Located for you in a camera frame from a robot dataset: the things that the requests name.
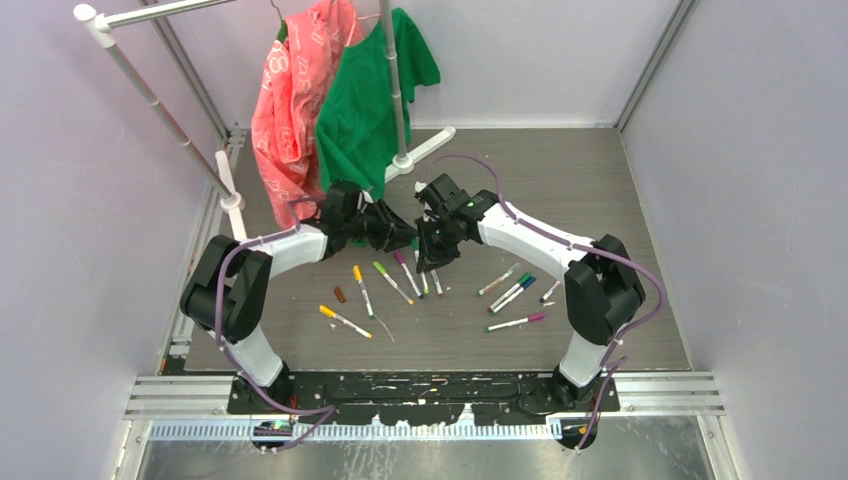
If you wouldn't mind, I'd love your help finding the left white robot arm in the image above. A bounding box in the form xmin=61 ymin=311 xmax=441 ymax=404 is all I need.
xmin=179 ymin=181 xmax=417 ymax=413

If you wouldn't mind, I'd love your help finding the magenta cap marker right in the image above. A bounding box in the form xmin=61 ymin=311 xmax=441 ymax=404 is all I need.
xmin=485 ymin=312 xmax=546 ymax=333

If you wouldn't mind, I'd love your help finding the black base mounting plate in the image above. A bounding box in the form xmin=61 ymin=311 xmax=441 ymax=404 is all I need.
xmin=228 ymin=369 xmax=621 ymax=429

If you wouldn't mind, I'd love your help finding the pink patterned shirt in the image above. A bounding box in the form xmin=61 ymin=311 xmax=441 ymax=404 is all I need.
xmin=251 ymin=1 xmax=363 ymax=229

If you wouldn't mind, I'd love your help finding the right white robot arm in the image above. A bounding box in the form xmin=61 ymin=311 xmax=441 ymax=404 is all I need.
xmin=414 ymin=174 xmax=646 ymax=411

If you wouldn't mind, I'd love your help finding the purple cap marker left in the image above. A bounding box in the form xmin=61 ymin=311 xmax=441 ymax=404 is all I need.
xmin=393 ymin=250 xmax=424 ymax=299

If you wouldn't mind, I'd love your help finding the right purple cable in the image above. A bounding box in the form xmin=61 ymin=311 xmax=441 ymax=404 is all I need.
xmin=418 ymin=153 xmax=667 ymax=455

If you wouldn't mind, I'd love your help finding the blue cap marker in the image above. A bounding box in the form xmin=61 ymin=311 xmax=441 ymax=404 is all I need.
xmin=489 ymin=276 xmax=536 ymax=315

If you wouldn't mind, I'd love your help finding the green t-shirt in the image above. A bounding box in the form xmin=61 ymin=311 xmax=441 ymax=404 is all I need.
xmin=314 ymin=8 xmax=441 ymax=200

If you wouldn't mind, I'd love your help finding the orange cap marker lower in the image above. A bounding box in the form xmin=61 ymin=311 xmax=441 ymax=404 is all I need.
xmin=319 ymin=305 xmax=373 ymax=339

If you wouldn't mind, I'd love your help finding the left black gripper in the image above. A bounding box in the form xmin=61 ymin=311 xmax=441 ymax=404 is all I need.
xmin=344 ymin=199 xmax=418 ymax=252

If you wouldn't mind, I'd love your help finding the white clothes rack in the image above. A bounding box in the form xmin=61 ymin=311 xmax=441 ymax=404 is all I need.
xmin=73 ymin=0 xmax=456 ymax=240

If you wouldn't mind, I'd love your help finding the grey clear cap marker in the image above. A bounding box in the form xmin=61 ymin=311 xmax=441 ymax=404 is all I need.
xmin=475 ymin=262 xmax=521 ymax=297

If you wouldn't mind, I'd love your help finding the small marker far right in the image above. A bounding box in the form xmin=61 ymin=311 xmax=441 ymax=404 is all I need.
xmin=539 ymin=280 xmax=561 ymax=304

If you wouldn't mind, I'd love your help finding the brown pen cap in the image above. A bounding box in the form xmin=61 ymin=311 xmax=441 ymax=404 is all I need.
xmin=333 ymin=286 xmax=346 ymax=304

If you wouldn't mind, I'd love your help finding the orange cap marker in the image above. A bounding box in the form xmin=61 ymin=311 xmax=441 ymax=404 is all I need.
xmin=319 ymin=305 xmax=373 ymax=339
xmin=352 ymin=265 xmax=376 ymax=320

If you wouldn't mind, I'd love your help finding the orange cap marker upper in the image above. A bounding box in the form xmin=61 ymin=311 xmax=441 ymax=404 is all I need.
xmin=352 ymin=265 xmax=376 ymax=320

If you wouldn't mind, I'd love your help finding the light green cap marker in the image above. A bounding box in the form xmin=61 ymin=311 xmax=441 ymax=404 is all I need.
xmin=372 ymin=261 xmax=414 ymax=305

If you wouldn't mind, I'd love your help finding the black cap marker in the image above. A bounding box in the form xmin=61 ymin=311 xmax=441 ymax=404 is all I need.
xmin=430 ymin=270 xmax=445 ymax=298

